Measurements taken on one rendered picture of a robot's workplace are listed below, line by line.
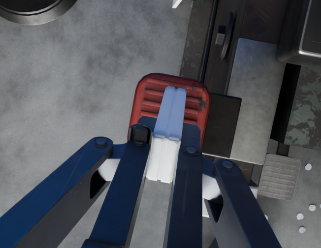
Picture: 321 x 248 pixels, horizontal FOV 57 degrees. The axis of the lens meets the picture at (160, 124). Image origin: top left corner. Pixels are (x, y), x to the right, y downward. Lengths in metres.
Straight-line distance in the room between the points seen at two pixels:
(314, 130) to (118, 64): 0.75
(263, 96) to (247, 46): 0.06
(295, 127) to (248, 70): 0.08
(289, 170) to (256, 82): 0.57
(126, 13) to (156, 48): 0.15
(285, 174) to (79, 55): 0.73
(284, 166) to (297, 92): 0.55
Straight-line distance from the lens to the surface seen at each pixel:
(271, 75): 0.37
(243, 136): 0.36
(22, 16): 1.11
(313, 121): 0.38
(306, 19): 0.32
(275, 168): 0.90
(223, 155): 0.29
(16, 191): 1.17
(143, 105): 0.23
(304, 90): 0.38
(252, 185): 0.39
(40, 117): 1.09
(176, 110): 0.18
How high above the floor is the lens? 0.99
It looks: 85 degrees down
